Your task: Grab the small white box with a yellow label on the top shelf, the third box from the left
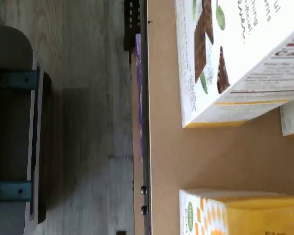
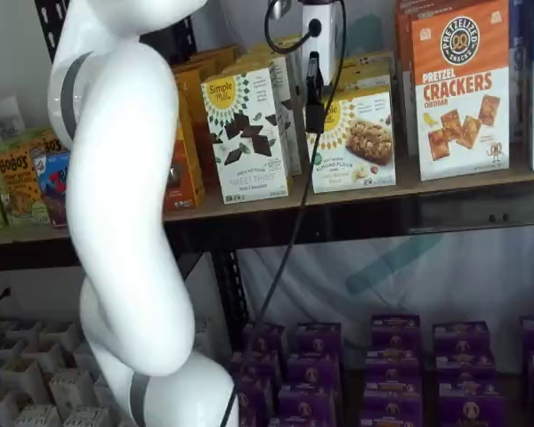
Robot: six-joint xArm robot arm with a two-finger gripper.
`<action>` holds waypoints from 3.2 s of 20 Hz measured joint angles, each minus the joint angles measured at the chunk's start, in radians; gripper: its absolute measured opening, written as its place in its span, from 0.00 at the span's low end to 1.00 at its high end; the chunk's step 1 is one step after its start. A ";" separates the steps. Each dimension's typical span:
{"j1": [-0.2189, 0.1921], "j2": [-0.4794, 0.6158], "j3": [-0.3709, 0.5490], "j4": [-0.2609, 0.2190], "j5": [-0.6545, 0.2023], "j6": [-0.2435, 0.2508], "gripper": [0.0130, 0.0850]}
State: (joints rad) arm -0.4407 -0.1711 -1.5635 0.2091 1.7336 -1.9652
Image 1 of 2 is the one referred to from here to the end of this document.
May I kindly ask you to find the small white yellow-topped box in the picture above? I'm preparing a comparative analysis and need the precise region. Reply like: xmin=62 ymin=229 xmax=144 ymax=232
xmin=178 ymin=188 xmax=294 ymax=235
xmin=280 ymin=99 xmax=294 ymax=137

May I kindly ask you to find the glossy black shelf beam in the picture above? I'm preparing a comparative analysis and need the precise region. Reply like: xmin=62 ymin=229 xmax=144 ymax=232
xmin=139 ymin=0 xmax=152 ymax=235

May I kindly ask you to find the brown shelf board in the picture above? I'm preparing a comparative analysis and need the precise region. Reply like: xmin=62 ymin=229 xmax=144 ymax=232
xmin=147 ymin=0 xmax=294 ymax=235

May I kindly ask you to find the white Simple Mills mint box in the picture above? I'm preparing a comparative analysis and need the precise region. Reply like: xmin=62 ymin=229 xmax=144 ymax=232
xmin=175 ymin=0 xmax=294 ymax=129

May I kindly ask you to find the grey robot cart top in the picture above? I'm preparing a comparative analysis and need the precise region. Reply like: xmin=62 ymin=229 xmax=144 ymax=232
xmin=0 ymin=25 xmax=36 ymax=235

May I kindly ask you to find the thin cart edge panel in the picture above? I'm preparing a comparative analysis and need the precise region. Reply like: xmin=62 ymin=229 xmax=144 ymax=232
xmin=25 ymin=58 xmax=52 ymax=225

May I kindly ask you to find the teal metal bracket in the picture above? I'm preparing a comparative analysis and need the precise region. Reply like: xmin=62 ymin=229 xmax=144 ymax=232
xmin=0 ymin=180 xmax=32 ymax=202
xmin=0 ymin=70 xmax=37 ymax=89

